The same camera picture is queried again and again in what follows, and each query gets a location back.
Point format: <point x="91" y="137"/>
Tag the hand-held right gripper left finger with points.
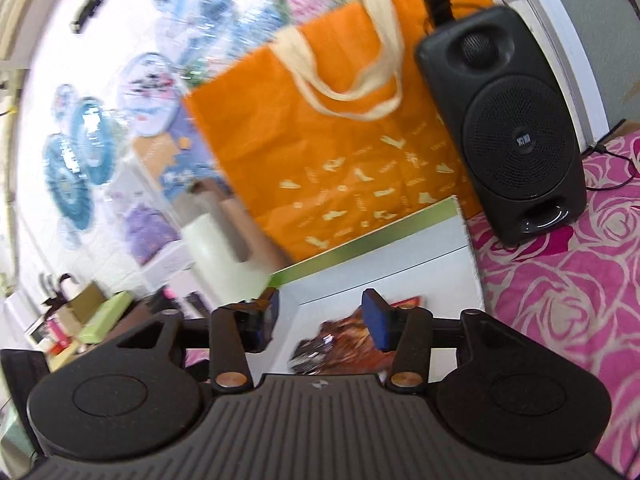
<point x="274" y="315"/>

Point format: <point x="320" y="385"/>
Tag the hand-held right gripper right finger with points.
<point x="375" y="317"/>

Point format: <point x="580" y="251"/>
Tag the brown snack packet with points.
<point x="357" y="345"/>

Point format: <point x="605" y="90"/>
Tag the green box with white inside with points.
<point x="390" y="270"/>

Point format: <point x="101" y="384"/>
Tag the red snack packet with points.
<point x="407" y="303"/>

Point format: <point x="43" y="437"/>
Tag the black silver snack packet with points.
<point x="312" y="355"/>

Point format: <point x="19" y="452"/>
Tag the white thermos jug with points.
<point x="215" y="245"/>

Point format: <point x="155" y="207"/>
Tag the white box with cup picture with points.
<point x="167" y="265"/>

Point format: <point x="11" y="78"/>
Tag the light green box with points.
<point x="102" y="320"/>

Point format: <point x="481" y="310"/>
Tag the pink floral tablecloth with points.
<point x="550" y="285"/>

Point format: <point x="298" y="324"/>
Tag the brown cardboard box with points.
<point x="82" y="302"/>

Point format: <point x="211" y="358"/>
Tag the black speaker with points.
<point x="515" y="145"/>

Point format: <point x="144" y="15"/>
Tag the white round fan cat print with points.
<point x="150" y="92"/>

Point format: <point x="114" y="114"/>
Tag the black flat panel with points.
<point x="22" y="390"/>

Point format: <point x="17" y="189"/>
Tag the pale blue round fan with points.
<point x="200" y="15"/>

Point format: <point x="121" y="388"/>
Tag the purple bedding wall poster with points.
<point x="145" y="230"/>

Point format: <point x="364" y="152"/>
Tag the blue bedding wall poster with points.
<point x="175" y="155"/>

